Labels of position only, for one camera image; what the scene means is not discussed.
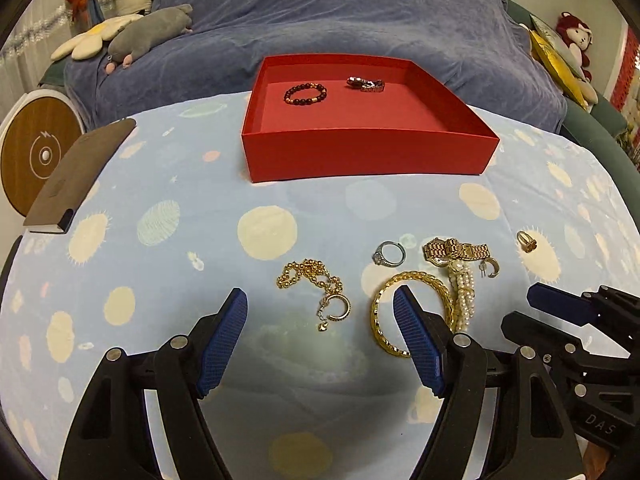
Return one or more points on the blue planet-print tablecloth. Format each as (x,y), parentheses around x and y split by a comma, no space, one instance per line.
(200,185)

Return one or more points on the red cardboard box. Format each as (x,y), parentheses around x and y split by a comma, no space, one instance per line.
(360,155)

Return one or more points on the gold wristwatch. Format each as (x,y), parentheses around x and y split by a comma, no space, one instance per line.
(437,250)

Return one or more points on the blue covered sofa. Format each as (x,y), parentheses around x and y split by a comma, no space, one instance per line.
(325,15)

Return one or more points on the gold cushion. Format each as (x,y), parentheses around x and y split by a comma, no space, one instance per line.
(555,60)

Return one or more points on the brown notebook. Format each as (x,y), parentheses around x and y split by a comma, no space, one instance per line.
(75,175)

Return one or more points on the green sofa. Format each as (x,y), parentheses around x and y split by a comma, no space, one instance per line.
(595,120)

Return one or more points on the red monkey plush toy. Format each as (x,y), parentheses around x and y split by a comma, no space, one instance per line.
(575,35)

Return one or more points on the white flower cushion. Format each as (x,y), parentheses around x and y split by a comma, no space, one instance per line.
(85,45)

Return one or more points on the white curtain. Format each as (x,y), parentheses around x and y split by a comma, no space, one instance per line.
(35,45)

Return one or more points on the gold bangle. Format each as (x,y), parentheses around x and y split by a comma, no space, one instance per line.
(380,330)

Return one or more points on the grey patterned cushion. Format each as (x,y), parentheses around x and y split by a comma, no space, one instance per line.
(547,30)

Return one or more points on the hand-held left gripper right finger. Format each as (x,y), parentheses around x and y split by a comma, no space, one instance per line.
(417,345)

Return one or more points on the grey plush toy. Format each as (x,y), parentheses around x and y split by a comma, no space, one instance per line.
(145,32)

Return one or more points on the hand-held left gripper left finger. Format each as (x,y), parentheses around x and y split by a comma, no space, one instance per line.
(222,345)

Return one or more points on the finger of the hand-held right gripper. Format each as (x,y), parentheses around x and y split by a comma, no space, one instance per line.
(575,347)
(555,302)

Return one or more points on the round white wood-faced appliance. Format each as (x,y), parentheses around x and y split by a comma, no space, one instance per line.
(25,160)

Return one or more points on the gold hoop earring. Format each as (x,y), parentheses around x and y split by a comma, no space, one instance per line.
(495,269)
(345,310)

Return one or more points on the red patterned wall hanging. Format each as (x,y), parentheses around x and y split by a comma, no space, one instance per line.
(625,75)

